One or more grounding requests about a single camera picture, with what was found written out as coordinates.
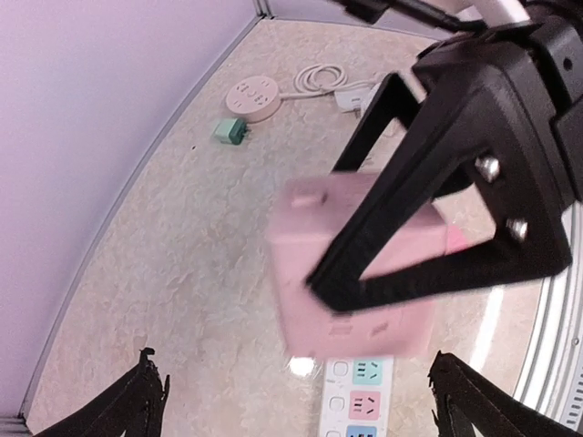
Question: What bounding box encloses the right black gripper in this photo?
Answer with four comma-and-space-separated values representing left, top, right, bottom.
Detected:
303, 13, 583, 316

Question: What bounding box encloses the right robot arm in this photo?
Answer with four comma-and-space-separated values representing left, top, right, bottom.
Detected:
306, 1, 582, 312

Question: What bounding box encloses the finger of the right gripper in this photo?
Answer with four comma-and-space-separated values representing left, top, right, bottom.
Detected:
332, 73, 421, 172

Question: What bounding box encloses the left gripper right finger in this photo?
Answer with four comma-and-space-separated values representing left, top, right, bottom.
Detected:
428, 351, 578, 437

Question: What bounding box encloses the pink round socket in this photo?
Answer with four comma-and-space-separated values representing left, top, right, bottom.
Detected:
225, 76, 282, 124

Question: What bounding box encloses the aluminium front rail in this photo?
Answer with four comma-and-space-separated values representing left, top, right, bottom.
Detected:
514, 203, 582, 432

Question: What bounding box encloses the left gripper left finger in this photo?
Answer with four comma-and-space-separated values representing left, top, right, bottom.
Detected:
39, 347, 170, 437

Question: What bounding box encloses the white multicolour power strip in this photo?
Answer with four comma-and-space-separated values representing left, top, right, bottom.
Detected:
318, 357, 394, 437

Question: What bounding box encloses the left aluminium frame post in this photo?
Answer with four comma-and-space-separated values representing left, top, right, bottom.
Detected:
252, 0, 274, 19

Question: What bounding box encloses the green plug adapter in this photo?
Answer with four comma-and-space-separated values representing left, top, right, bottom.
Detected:
213, 118, 249, 146

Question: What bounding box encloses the pink cube socket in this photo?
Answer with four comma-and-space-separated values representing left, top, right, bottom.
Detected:
266, 170, 470, 361

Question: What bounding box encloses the white cube socket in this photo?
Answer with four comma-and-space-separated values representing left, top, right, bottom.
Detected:
333, 83, 380, 118

